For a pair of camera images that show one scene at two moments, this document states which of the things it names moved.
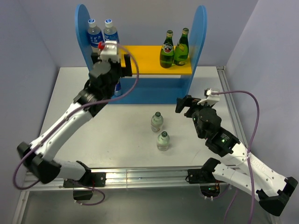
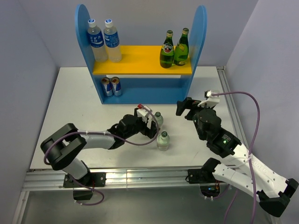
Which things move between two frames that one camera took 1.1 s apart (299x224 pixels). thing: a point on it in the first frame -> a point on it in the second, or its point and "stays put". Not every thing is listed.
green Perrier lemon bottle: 181,49 stays put
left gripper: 121,72 -> 149,132
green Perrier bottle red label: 167,54 stays put
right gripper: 187,101 stays put
